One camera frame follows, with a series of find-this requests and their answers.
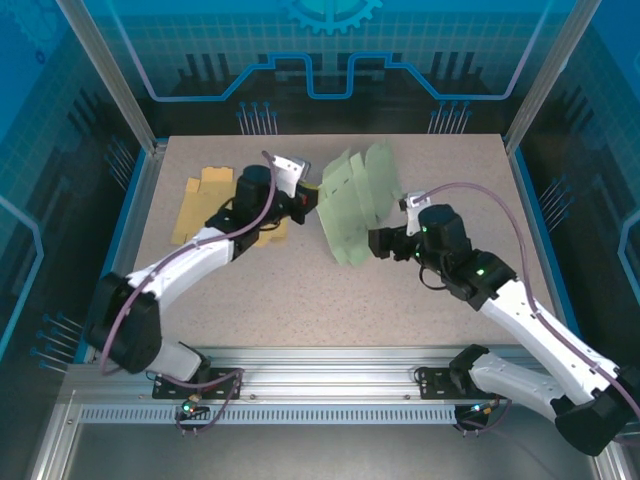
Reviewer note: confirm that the green paper box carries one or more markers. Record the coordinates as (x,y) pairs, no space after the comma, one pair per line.
(350,200)

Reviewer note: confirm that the yellow paper box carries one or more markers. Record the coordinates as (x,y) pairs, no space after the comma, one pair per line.
(200,210)

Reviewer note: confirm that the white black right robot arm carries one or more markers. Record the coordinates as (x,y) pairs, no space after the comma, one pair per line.
(525,310)

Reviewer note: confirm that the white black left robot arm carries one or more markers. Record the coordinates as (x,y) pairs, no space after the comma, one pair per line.
(190,260)

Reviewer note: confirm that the blue side strip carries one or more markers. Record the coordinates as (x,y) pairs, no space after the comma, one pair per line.
(544,250)

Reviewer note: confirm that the small LED connector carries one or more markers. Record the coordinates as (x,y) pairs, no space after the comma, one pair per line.
(482,410)
(189,408)

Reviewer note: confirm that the grey metal shelf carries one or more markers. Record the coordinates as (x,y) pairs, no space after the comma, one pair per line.
(325,455)

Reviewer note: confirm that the aluminium side rail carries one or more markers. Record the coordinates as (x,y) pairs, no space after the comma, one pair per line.
(146,185)

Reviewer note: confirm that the aluminium mounting rail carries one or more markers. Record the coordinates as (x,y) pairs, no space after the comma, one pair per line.
(325,375)

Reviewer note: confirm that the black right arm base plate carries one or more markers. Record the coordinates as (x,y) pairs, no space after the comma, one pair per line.
(435,382)

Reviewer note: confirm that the aluminium frame post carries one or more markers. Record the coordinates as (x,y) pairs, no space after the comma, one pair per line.
(116,75)
(549,75)

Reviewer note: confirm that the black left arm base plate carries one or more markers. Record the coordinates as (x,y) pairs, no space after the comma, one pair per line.
(230,375)

